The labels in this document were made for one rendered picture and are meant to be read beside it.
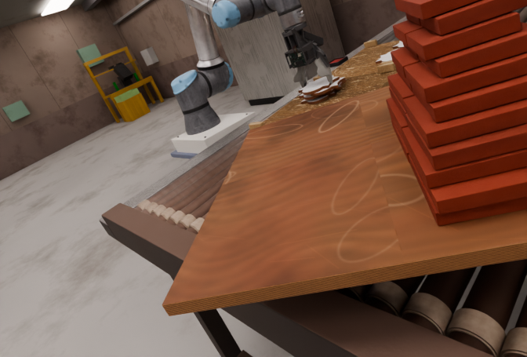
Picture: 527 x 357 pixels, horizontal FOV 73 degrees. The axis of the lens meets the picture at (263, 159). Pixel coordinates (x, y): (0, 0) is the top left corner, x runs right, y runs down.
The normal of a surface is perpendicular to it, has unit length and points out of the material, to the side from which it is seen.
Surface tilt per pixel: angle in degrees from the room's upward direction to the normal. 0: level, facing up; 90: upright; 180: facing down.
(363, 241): 0
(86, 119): 90
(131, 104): 90
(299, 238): 0
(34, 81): 90
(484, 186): 0
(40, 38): 90
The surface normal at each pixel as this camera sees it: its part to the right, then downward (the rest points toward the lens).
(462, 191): -0.36, -0.85
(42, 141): 0.65, 0.05
